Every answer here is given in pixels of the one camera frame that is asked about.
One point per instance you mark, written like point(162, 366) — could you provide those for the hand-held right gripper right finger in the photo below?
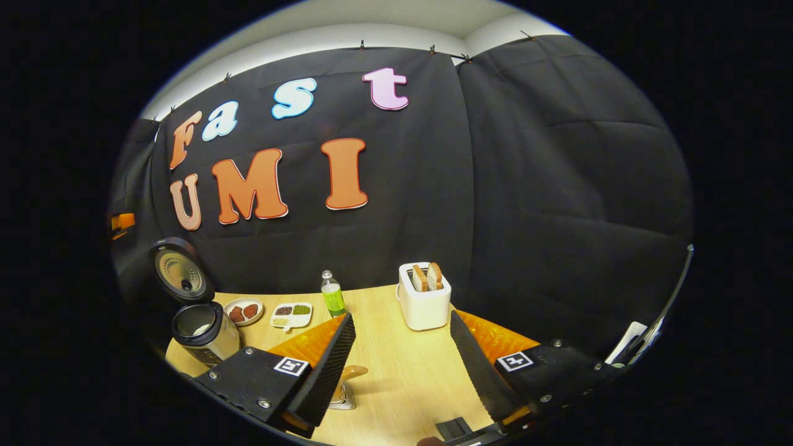
point(480, 371)

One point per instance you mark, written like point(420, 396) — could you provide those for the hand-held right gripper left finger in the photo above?
point(328, 371)

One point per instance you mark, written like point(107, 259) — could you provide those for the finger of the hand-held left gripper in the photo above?
point(124, 221)

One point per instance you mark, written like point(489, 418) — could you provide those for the wooden spoon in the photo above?
point(353, 373)

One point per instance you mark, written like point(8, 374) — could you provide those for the dark grey rice cooker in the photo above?
point(204, 337)

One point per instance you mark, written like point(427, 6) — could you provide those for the white divided dish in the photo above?
point(300, 321)

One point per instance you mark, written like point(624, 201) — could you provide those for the black table clamp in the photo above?
point(455, 427)

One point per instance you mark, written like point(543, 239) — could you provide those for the green mung bean pile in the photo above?
point(302, 310)

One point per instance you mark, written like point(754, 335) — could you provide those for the clear green-label bottle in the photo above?
point(333, 300)

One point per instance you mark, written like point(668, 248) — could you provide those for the dark red bean pile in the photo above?
point(284, 310)

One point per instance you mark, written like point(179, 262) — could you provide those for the white toaster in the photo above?
point(424, 310)

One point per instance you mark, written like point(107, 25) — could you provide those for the round white plate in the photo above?
point(243, 323)

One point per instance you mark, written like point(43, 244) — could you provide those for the red meat slice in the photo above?
point(236, 314)
point(250, 311)

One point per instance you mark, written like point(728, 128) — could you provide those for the black backdrop cloth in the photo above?
point(526, 186)

